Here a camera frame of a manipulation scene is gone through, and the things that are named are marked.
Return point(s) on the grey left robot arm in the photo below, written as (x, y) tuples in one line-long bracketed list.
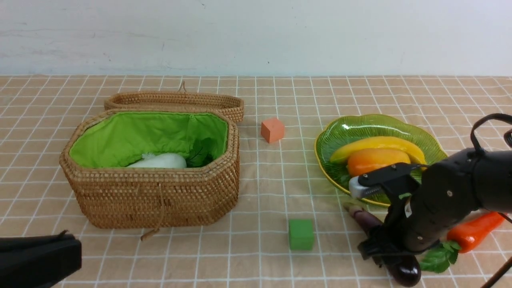
[(38, 261)]

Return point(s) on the green glass leaf plate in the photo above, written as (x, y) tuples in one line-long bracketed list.
[(347, 129)]

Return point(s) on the white radish with leaves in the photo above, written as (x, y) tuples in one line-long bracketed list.
[(200, 155)]

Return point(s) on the orange carrot with leaves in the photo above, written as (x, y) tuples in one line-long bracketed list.
[(461, 239)]

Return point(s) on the green cube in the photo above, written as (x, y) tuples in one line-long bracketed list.
[(301, 234)]

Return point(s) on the orange yellow mango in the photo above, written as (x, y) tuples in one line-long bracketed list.
[(367, 160)]

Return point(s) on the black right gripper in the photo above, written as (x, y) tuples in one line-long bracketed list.
[(446, 196)]

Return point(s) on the yellow banana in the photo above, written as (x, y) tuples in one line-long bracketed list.
[(415, 154)]

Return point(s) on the checked beige tablecloth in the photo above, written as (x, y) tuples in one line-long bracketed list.
[(279, 181)]

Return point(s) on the orange cube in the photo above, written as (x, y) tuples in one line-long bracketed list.
[(272, 130)]

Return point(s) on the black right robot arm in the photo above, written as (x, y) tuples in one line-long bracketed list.
[(492, 174)]

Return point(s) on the woven rattan basket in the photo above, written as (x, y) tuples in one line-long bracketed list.
[(111, 195)]

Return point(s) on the woven rattan basket lid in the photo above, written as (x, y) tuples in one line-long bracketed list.
[(230, 106)]

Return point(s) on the purple eggplant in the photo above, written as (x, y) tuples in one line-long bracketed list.
[(404, 269)]

